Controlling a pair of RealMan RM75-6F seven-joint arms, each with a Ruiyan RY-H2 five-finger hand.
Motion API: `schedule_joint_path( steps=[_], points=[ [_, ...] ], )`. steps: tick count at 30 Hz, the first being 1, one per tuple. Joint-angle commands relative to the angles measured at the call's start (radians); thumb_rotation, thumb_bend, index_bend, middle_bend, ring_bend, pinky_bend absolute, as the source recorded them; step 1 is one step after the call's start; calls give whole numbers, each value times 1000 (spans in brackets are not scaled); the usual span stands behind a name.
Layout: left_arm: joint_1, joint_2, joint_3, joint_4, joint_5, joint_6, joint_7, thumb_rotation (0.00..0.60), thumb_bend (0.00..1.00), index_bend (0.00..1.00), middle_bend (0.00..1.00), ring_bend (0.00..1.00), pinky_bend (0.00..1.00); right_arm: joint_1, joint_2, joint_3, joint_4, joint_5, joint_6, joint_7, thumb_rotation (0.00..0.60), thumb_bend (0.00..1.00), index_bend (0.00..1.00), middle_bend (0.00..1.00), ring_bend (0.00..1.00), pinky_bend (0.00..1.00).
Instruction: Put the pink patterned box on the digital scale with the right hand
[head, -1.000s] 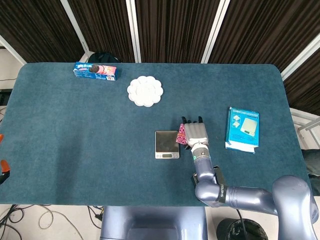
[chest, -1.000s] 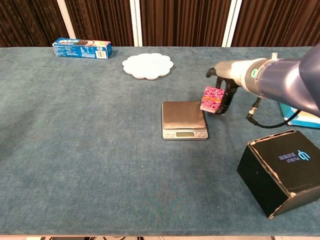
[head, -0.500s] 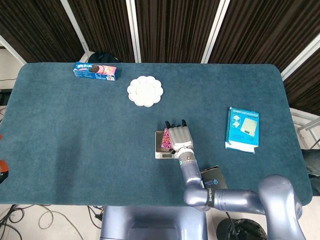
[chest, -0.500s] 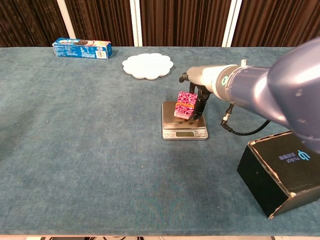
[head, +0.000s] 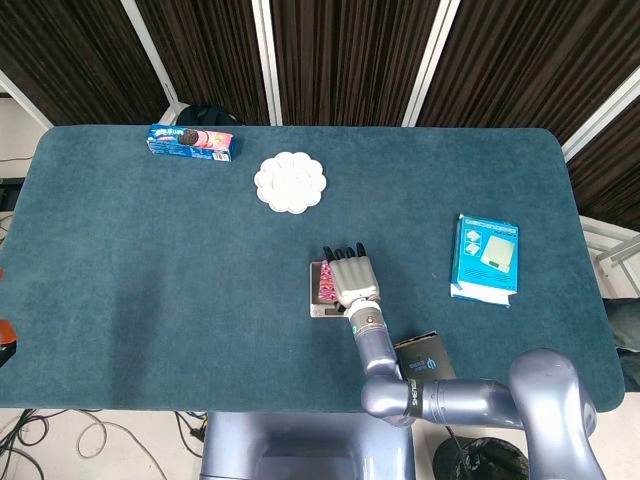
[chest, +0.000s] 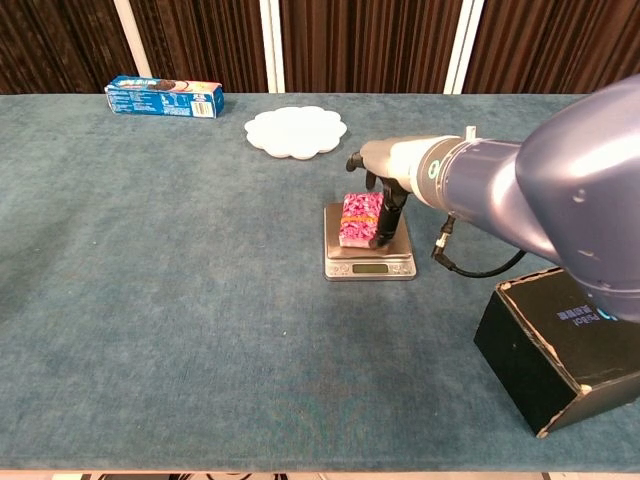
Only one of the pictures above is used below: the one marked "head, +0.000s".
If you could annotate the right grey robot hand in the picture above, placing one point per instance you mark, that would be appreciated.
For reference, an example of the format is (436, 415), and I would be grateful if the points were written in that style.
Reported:
(356, 277)

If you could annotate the pink patterned small box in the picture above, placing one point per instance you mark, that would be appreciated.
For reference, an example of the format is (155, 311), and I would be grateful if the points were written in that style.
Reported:
(327, 285)

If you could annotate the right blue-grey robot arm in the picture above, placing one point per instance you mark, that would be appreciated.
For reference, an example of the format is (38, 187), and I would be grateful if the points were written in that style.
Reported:
(380, 360)

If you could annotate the silver digital kitchen scale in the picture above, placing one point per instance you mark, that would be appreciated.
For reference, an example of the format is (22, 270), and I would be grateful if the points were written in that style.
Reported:
(316, 295)

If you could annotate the light blue product box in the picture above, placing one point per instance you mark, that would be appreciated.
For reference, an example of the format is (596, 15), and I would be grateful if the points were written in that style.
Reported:
(487, 260)

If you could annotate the black cardboard box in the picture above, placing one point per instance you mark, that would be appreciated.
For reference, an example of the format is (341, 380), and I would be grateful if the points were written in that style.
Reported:
(425, 360)

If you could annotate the white flower-shaped palette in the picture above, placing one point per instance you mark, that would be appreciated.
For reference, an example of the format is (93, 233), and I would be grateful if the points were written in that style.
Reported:
(290, 182)

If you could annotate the blue-grey robot torso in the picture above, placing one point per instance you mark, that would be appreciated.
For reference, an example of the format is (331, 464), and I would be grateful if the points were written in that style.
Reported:
(300, 445)

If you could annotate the teal table cloth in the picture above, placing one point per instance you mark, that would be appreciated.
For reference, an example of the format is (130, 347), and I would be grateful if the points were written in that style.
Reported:
(150, 275)

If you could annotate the blue cookie box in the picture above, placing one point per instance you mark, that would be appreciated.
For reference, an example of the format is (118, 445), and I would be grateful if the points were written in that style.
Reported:
(192, 144)

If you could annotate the black backpack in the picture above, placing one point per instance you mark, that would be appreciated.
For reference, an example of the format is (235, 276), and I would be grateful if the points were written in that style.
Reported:
(205, 115)

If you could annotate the red and black object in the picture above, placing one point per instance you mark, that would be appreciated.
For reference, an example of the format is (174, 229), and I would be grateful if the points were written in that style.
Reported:
(7, 340)

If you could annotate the white partition post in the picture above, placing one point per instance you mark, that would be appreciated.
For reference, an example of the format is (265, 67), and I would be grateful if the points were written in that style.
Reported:
(430, 60)
(267, 60)
(22, 100)
(600, 115)
(150, 55)

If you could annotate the grey metal frame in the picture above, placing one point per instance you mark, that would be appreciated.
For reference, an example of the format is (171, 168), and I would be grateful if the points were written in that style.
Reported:
(612, 250)

